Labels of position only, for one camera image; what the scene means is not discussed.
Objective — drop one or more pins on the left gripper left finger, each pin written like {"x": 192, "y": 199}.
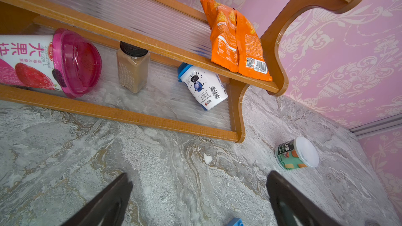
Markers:
{"x": 108, "y": 207}

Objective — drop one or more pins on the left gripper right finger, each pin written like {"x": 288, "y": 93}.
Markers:
{"x": 290, "y": 206}

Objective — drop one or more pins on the light blue small lego brick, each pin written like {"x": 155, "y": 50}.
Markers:
{"x": 235, "y": 222}

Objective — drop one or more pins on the small green white-lid cup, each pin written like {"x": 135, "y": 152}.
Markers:
{"x": 297, "y": 153}

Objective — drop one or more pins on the white blueberry yogurt bottle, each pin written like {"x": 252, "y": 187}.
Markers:
{"x": 205, "y": 86}

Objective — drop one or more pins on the brown spice jar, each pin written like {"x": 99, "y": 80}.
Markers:
{"x": 133, "y": 63}

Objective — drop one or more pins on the pink strawberry drink cup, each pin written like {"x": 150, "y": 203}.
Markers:
{"x": 63, "y": 61}

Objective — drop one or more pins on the wooden three-tier shelf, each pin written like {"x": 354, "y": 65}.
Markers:
{"x": 172, "y": 32}

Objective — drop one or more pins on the orange chips bag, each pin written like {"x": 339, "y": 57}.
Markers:
{"x": 235, "y": 44}

